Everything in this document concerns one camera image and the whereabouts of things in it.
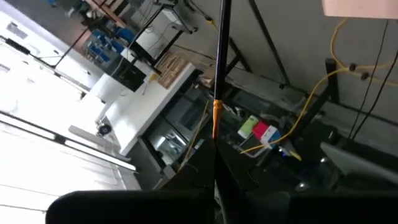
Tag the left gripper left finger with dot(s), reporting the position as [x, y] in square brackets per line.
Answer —
[140, 208]

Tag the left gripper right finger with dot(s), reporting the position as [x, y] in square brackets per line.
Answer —
[311, 208]

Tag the thin dark paintbrush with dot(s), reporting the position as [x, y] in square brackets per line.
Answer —
[222, 46]

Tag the blue white box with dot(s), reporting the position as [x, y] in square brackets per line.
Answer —
[271, 136]

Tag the red box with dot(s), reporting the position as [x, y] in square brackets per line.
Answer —
[260, 130]

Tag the green and pink box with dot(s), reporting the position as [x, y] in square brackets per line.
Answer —
[247, 126]

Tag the stack of wooden blocks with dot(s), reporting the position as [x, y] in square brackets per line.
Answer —
[171, 70]

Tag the blue bin storage shelf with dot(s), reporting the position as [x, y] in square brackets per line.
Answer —
[105, 46]

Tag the black ceiling-mounted camera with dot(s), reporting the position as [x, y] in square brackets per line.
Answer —
[104, 129]

